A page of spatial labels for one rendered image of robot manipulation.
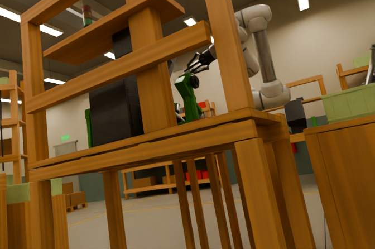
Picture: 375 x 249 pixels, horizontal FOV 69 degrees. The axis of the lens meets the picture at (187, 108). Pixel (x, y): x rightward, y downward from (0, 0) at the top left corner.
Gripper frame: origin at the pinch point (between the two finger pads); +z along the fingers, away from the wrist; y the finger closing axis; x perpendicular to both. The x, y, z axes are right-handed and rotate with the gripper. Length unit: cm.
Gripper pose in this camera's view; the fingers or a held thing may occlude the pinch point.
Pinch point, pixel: (185, 72)
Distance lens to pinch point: 164.1
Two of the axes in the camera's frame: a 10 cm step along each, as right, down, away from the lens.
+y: -6.3, -6.8, -3.8
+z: -7.7, 4.9, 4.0
